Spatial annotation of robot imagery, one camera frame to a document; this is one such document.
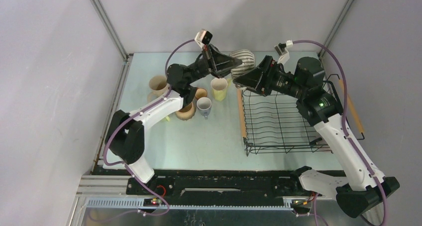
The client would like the beige round speckled mug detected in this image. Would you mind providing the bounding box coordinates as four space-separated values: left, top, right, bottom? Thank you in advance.
175 102 196 121

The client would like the aluminium slotted rail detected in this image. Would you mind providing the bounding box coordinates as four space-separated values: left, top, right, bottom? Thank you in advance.
85 197 293 211

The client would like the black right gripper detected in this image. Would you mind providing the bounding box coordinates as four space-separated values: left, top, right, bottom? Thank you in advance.
232 55 305 100

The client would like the floral patterned cream mug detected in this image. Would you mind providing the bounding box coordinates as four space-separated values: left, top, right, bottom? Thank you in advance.
147 75 169 103

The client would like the yellow green faceted mug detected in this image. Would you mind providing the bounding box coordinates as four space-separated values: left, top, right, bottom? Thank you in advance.
211 78 231 102

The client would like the black wire dish rack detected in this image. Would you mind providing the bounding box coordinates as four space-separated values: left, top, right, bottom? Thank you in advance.
239 74 366 157

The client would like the wooden rack handle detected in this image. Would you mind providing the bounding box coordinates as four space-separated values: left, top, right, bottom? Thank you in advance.
338 79 365 134
236 89 247 138

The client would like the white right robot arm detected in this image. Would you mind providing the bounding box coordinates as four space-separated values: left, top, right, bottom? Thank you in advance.
234 56 400 218

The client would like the left wooden rack handle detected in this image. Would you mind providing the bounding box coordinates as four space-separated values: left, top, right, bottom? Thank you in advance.
236 89 247 138

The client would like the small grey blue cup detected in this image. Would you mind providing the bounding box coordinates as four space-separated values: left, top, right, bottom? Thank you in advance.
197 97 212 119

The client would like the small red orange cup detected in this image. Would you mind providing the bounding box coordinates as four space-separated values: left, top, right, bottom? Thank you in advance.
195 88 208 100

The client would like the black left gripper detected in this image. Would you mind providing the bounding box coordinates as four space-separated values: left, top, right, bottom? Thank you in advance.
185 44 243 86

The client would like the striped grey white mug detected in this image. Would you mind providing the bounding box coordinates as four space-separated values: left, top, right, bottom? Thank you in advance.
229 49 256 80

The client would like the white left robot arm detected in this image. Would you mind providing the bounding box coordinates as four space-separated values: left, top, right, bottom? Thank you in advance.
103 44 242 195

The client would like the right wooden rack handle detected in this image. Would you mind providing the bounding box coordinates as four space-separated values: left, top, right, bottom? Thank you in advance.
338 79 365 134

